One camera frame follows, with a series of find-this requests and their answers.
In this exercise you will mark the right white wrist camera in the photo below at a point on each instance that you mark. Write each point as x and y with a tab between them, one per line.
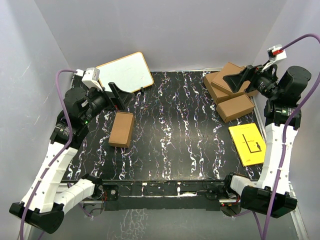
275	55

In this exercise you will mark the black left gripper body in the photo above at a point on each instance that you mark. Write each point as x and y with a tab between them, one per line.
100	101

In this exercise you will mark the black base frame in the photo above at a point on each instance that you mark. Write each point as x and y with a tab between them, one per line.
228	207

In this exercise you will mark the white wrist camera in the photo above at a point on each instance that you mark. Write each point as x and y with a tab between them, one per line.
91	78
275	55

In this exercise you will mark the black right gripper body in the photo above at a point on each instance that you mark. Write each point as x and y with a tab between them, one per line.
263	82

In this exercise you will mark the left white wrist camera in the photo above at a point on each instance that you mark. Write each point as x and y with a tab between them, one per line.
91	78

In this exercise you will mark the cardboard box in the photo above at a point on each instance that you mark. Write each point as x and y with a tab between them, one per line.
219	90
234	108
229	69
122	128

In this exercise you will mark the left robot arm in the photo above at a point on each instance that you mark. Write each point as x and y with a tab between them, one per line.
43	207

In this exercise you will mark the whiteboard with orange frame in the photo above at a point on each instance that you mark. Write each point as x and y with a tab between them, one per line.
130	73

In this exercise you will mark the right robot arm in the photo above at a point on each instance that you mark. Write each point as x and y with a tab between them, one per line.
270	195

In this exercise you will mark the aluminium rail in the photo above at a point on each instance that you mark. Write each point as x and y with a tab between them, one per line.
113	190

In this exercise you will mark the yellow booklet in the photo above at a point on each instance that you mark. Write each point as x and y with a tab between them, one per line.
249	143

